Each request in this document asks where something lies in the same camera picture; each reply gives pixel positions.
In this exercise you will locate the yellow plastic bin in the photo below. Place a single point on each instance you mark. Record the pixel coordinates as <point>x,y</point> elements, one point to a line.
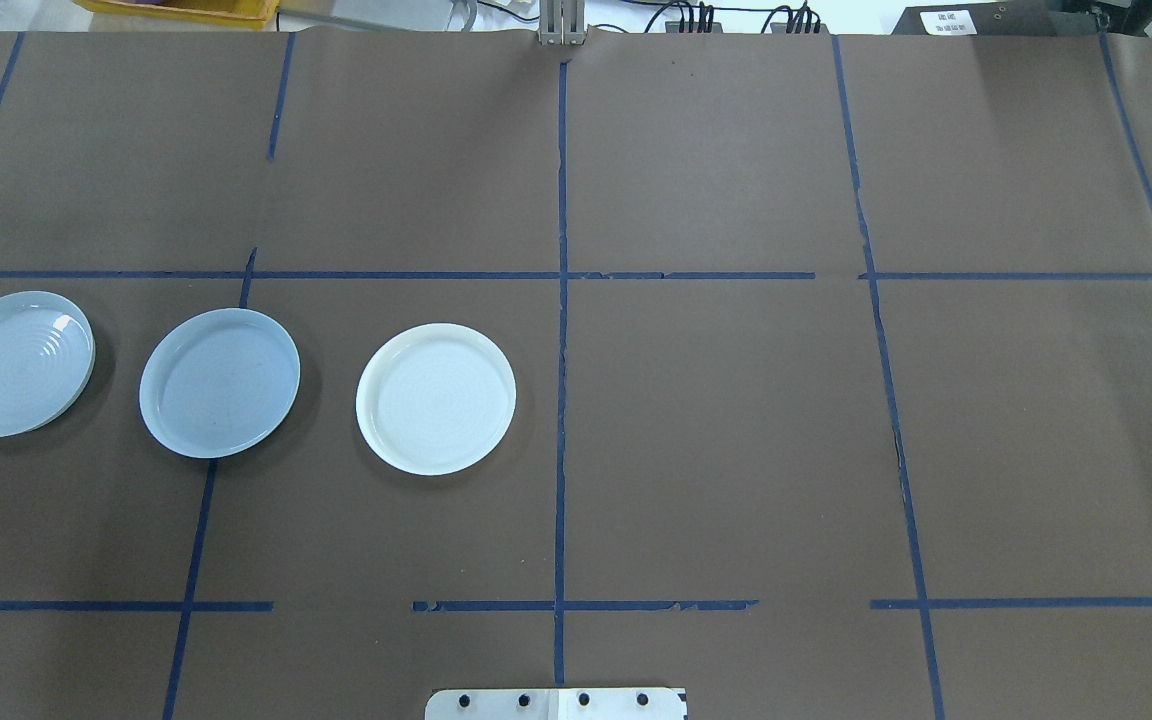
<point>181,9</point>

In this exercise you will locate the black box with white label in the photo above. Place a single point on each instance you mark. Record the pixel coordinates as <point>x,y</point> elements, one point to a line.
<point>1026,20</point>

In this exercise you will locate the white round plate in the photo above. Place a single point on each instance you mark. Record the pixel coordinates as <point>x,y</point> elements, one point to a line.
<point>436,398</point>

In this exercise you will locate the white metal base plate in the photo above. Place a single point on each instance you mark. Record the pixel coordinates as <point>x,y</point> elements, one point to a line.
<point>556,706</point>

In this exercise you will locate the light blue round plate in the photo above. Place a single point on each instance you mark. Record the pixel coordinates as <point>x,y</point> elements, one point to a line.
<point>219,383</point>

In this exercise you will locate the pale grey-green round plate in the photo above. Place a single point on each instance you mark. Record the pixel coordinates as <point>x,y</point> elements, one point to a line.
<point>11,368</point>

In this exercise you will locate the grey flat metal sheet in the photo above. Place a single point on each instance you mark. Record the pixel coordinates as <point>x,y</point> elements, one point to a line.
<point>376,14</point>

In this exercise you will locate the grey metal bar bracket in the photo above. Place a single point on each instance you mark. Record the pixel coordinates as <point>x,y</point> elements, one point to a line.
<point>561,28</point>

